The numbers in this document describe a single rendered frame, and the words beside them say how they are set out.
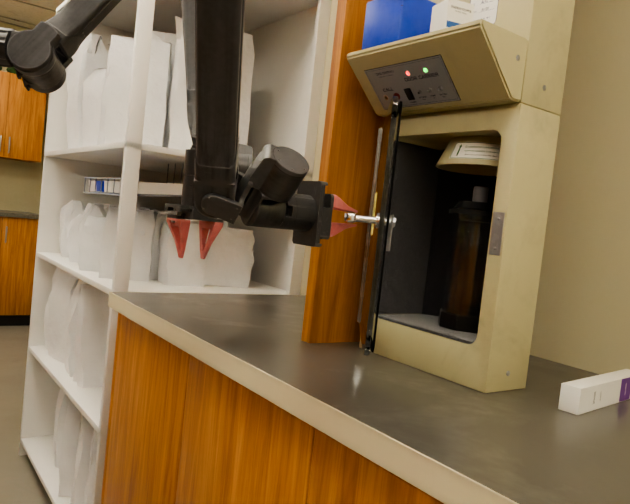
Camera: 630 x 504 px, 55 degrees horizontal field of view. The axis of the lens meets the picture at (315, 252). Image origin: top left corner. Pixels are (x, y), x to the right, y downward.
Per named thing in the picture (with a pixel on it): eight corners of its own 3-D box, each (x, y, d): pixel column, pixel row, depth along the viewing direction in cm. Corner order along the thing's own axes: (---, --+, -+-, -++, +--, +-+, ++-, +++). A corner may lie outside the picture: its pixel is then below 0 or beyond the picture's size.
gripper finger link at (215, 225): (221, 261, 115) (225, 212, 114) (186, 259, 110) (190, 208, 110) (205, 257, 120) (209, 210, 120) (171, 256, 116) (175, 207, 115)
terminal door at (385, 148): (362, 324, 122) (385, 126, 120) (368, 358, 91) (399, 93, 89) (358, 324, 122) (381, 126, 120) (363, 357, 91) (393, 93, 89)
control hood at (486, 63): (384, 117, 121) (389, 67, 121) (522, 102, 95) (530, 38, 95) (339, 106, 114) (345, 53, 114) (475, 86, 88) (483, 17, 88)
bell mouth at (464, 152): (476, 176, 125) (479, 150, 125) (552, 177, 111) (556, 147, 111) (416, 164, 115) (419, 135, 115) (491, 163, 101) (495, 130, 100)
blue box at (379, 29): (399, 64, 117) (404, 17, 117) (437, 56, 109) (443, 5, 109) (360, 51, 112) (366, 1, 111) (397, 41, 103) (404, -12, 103)
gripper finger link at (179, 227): (212, 261, 114) (216, 211, 113) (176, 259, 109) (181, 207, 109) (197, 257, 119) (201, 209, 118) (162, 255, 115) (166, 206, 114)
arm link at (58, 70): (13, 44, 117) (2, 29, 112) (67, 51, 118) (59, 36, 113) (4, 87, 115) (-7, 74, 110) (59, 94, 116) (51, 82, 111)
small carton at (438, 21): (453, 48, 104) (457, 13, 104) (470, 41, 99) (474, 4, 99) (428, 42, 102) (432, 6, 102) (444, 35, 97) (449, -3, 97)
